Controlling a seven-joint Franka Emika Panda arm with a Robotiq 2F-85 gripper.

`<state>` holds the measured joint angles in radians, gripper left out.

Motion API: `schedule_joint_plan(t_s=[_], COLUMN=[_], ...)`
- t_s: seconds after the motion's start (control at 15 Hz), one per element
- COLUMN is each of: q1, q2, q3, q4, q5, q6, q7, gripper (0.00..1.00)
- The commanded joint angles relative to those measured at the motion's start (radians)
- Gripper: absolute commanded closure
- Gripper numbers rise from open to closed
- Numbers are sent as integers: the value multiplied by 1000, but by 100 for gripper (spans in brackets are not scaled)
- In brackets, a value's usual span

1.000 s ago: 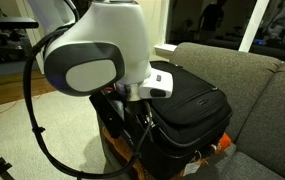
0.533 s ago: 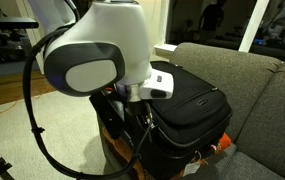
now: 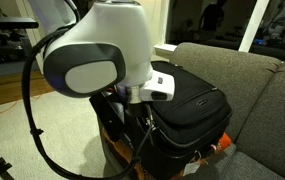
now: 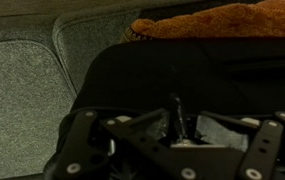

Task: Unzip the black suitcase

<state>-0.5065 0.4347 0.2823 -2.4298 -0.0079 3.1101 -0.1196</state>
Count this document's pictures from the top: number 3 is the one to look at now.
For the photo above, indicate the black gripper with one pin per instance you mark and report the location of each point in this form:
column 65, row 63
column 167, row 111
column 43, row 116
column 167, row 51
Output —
column 135, row 115

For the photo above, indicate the black fabric wheeled suitcase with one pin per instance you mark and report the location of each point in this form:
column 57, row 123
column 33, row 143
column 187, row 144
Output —
column 195, row 86

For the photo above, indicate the white luggage tag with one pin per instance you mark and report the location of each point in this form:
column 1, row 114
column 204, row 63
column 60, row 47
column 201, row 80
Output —
column 191, row 167

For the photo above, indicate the small silver pocket zipper pull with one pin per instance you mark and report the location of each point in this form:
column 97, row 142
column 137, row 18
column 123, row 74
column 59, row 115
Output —
column 213, row 88

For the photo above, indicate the grey fabric sofa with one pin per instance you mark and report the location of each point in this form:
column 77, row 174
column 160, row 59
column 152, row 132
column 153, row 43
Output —
column 255, row 100

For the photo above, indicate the white framed window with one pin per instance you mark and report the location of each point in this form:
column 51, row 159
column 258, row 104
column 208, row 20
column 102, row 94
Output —
column 252, row 26

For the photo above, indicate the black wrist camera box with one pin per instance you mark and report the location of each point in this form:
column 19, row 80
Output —
column 107, row 113

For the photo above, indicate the black bar camera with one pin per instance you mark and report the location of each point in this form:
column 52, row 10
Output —
column 12, row 22

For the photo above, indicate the white door frame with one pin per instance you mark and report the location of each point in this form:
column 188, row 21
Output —
column 22, row 8

